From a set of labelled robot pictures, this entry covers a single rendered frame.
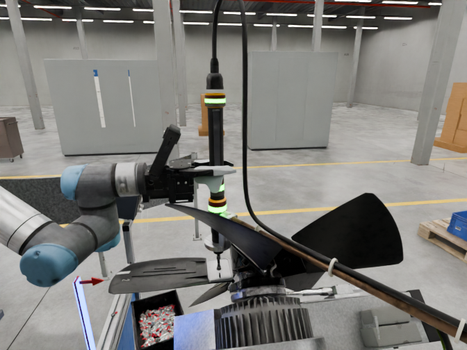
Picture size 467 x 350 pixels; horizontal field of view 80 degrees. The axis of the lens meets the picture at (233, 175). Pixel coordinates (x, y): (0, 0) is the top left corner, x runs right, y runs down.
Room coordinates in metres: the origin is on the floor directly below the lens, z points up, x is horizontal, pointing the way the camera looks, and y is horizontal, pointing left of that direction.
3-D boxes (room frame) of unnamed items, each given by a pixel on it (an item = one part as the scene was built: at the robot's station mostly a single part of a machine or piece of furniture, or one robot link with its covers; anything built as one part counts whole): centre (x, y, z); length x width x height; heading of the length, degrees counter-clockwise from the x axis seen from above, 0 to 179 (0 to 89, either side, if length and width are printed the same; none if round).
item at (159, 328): (0.75, 0.26, 0.83); 0.19 x 0.14 x 0.02; 23
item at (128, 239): (1.08, 0.47, 0.96); 0.03 x 0.03 x 0.20; 8
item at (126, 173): (0.58, 0.23, 1.44); 0.08 x 0.05 x 0.08; 8
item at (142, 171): (0.59, 0.15, 1.44); 0.12 x 0.08 x 0.09; 98
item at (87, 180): (0.57, 0.31, 1.44); 0.11 x 0.08 x 0.09; 98
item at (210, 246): (0.60, 0.03, 1.31); 0.09 x 0.07 x 0.10; 43
